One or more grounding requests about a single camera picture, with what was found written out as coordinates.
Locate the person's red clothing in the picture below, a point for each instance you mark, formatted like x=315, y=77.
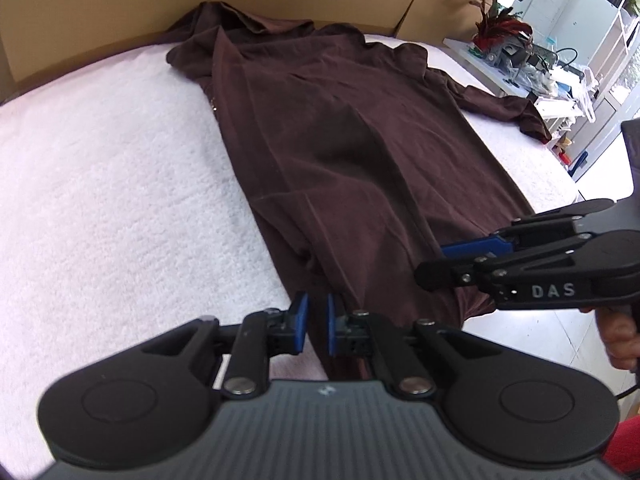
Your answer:
x=627, y=440

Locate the red-leaved plant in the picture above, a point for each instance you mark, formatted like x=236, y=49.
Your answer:
x=500, y=25

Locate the person's right hand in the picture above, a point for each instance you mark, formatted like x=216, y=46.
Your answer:
x=625, y=335

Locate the white desk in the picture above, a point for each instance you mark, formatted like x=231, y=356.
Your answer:
x=475, y=62

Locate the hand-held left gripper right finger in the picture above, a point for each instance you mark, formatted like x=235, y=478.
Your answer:
x=332, y=325

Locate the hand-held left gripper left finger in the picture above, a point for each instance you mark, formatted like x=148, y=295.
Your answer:
x=300, y=325

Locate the white cabinet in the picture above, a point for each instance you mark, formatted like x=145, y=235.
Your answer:
x=600, y=25

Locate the grey metal stand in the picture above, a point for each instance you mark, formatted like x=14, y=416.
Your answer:
x=495, y=57

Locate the dark brown sweater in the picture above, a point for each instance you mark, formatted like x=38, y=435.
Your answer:
x=340, y=160

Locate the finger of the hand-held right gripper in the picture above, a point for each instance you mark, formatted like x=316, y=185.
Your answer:
x=475, y=247
x=440, y=275

